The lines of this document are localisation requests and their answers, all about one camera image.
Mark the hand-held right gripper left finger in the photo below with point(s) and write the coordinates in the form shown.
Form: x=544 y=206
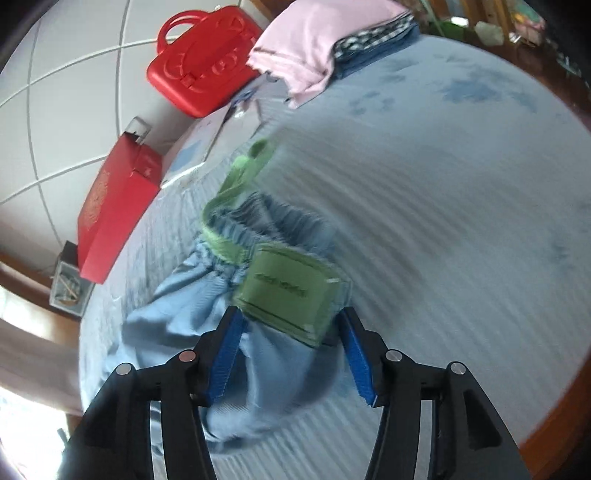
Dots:
x=226 y=360

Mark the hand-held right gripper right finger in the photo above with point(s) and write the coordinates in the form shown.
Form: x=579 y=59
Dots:
x=358 y=364

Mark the blue pants with green waistband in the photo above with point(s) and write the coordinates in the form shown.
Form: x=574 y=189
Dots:
x=272 y=295

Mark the small clear container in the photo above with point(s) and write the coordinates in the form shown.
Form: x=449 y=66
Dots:
x=69 y=286

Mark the red gift box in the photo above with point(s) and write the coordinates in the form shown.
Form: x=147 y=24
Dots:
x=115 y=207

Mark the striped blue bed sheet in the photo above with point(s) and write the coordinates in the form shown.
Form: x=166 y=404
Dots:
x=438 y=194

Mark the clear plastic packaging bag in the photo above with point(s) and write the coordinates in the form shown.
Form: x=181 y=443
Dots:
x=217 y=134

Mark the red plastic handbag case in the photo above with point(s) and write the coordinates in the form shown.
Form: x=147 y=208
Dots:
x=205 y=57

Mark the blue folded jeans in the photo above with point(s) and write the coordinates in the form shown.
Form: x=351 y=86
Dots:
x=374 y=53

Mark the pink folded garment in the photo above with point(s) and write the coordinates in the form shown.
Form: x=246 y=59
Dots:
x=318 y=41

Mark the checked folded garment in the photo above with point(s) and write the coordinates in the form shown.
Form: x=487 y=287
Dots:
x=369 y=37

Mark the wooden bed frame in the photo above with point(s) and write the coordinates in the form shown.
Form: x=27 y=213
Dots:
x=565 y=424

